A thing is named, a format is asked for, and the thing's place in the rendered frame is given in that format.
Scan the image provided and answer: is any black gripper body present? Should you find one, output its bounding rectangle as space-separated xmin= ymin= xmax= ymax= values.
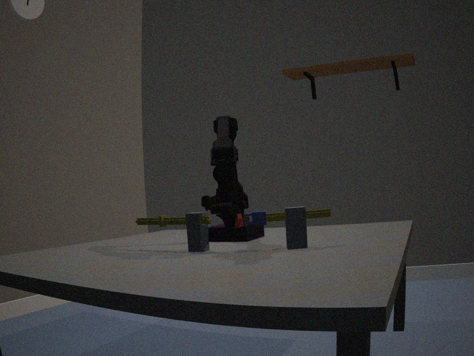
xmin=210 ymin=183 xmax=247 ymax=214

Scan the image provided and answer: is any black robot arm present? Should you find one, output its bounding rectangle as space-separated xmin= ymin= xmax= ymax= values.
xmin=201 ymin=116 xmax=249 ymax=211

